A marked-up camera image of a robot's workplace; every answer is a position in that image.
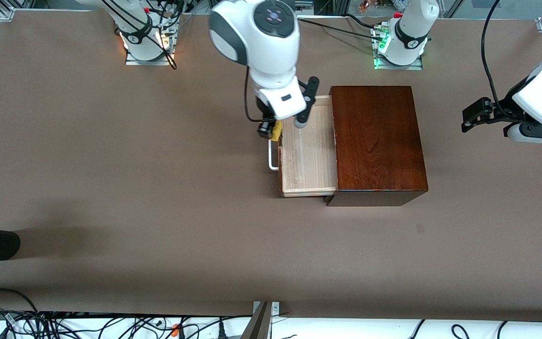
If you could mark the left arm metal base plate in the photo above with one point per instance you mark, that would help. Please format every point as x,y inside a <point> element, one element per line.
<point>417,67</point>

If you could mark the orange connector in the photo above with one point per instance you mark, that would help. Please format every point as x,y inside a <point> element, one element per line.
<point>175,329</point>

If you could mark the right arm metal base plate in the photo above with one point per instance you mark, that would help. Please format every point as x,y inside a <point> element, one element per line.
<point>148,62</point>

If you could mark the dark brown wooden cabinet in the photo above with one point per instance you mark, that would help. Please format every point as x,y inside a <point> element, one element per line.
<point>379,141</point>

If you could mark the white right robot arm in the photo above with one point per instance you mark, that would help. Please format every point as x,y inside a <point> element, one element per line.
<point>252,37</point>

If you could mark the silver aluminium rail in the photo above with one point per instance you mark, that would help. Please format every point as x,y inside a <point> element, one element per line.
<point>306,4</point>

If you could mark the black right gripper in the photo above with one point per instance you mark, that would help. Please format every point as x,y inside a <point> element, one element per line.
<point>265,118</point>

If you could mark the yellow block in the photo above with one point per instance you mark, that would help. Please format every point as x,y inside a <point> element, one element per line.
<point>277,133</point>

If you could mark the dark grey metal post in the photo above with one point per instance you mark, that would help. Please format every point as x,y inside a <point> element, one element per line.
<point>259,325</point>

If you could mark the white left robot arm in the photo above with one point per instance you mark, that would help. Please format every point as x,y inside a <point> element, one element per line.
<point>410,28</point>

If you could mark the silver metal bracket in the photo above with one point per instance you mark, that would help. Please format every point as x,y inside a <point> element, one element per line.
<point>275,308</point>

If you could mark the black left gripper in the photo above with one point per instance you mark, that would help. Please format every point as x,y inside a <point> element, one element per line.
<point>502,114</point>

